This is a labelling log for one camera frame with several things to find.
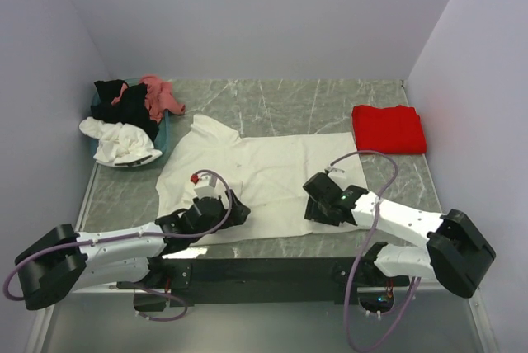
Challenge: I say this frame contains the teal plastic basket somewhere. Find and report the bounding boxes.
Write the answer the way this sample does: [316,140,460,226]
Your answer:
[89,78,171,169]

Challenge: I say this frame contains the folded red t-shirt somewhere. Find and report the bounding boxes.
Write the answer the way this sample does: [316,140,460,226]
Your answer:
[351,105,427,155]

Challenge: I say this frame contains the cream white t-shirt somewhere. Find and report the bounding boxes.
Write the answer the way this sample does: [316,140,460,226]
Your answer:
[156,115,367,245]

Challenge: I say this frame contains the white t-shirt black trim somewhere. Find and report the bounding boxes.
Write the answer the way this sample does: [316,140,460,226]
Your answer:
[79,117,163,167]

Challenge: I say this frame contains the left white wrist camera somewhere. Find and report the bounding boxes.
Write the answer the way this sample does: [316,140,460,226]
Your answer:
[191,173,219,199]

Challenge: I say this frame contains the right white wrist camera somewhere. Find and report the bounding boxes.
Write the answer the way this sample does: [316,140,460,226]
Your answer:
[325,166,347,179]

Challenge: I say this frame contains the pink t-shirt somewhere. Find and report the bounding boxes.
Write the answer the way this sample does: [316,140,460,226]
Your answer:
[110,74,186,122]

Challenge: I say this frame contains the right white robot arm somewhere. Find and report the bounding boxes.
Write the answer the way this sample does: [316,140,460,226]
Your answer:
[303,172,496,299]

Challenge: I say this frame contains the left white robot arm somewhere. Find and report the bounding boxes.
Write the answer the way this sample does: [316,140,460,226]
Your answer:
[3,190,251,311]

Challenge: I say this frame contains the aluminium frame rail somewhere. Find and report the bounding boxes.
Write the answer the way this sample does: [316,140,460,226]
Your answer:
[26,283,498,352]

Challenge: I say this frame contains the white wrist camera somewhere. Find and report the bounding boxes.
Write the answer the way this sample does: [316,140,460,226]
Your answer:
[325,166,347,179]
[191,173,219,199]

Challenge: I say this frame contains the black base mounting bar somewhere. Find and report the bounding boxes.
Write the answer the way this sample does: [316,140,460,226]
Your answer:
[117,257,413,313]

